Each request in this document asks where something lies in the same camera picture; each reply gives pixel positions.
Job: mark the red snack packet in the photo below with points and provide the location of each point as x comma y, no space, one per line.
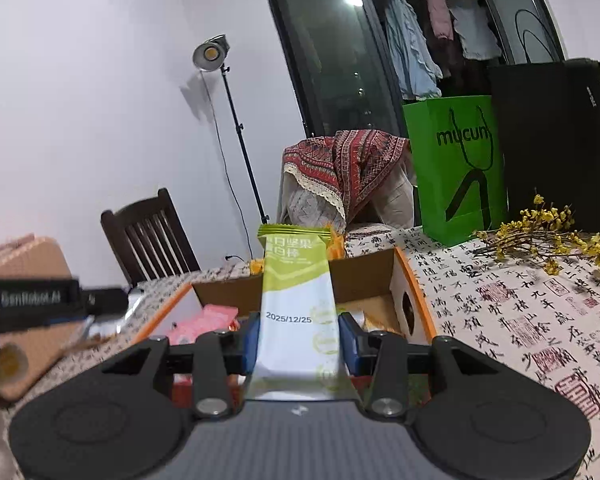
205,322

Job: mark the orange cardboard box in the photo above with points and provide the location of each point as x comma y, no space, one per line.
365,275

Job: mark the white garment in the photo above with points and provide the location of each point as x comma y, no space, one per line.
475,30

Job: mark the dark wooden chair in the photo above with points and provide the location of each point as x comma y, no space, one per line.
150,240

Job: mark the studio light on stand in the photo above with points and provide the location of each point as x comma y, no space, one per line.
211,52

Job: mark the green paper bag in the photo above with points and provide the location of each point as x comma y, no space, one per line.
455,170

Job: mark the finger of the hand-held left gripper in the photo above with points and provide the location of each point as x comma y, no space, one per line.
107,301

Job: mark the white cracker packet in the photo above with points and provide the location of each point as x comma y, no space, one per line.
380,315
125,324

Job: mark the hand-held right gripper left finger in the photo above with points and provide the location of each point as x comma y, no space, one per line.
252,345

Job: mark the light blue shirt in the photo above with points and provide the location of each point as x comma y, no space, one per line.
410,50

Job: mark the yellow flower branch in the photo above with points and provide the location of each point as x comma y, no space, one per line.
545,240

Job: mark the red patterned cloth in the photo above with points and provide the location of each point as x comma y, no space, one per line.
360,165

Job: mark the pink suitcase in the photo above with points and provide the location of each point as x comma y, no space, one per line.
35,260

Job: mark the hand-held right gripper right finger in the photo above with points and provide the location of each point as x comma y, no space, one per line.
347,345

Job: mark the black paper bag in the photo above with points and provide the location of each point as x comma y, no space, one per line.
550,145

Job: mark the green snack bar packet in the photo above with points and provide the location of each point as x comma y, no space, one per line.
295,300

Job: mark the pink garment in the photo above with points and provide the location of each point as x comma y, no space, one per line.
440,15

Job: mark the sliding glass door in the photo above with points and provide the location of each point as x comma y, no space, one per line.
330,60

